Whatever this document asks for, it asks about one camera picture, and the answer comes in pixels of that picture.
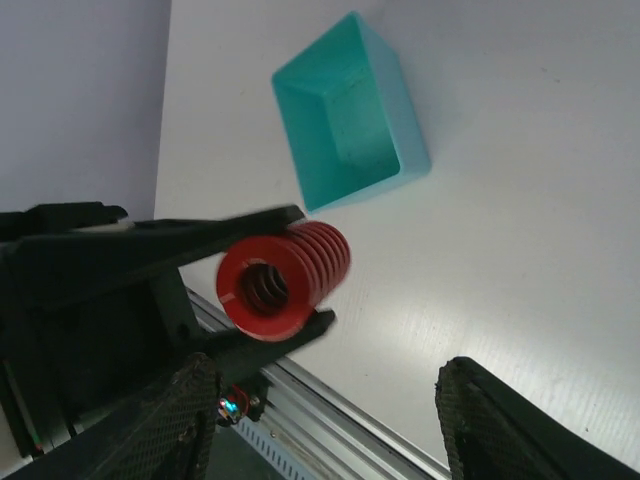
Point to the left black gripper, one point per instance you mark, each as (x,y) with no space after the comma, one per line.
(93,306)

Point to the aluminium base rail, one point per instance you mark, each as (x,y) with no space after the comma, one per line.
(333,437)

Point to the teal plastic bin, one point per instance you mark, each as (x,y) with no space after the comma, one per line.
(348,117)

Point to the white slotted cable duct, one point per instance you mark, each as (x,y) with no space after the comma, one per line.
(264,443)

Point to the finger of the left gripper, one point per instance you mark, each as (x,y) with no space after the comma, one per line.
(237,356)

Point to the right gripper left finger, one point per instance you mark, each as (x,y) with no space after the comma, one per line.
(162,432)

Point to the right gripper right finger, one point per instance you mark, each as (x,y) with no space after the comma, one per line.
(492,432)

